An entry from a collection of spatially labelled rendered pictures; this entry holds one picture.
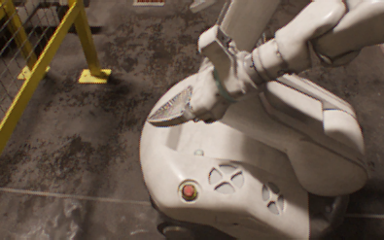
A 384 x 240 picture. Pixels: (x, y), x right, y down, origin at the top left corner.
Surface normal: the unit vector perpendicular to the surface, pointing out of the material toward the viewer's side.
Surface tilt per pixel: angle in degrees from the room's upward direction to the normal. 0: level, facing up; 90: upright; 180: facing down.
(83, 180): 0
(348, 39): 97
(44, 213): 0
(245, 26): 90
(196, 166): 0
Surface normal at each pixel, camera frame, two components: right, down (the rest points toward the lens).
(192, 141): -0.03, -0.67
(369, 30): -0.35, 0.75
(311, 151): -0.15, 0.69
